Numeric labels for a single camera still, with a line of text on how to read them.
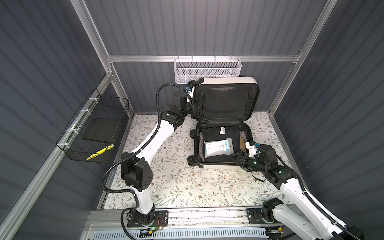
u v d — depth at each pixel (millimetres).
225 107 904
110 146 680
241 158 690
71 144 619
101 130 738
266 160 595
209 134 953
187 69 991
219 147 846
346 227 403
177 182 850
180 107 611
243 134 984
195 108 736
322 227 412
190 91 693
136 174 464
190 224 733
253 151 703
